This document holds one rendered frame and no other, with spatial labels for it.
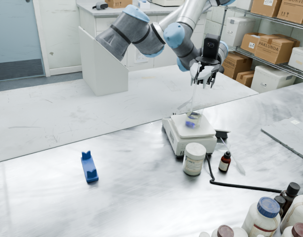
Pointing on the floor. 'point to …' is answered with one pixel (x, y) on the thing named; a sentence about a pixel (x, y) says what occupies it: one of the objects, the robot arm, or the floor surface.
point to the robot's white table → (97, 108)
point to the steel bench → (152, 178)
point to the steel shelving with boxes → (265, 44)
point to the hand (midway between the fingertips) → (197, 74)
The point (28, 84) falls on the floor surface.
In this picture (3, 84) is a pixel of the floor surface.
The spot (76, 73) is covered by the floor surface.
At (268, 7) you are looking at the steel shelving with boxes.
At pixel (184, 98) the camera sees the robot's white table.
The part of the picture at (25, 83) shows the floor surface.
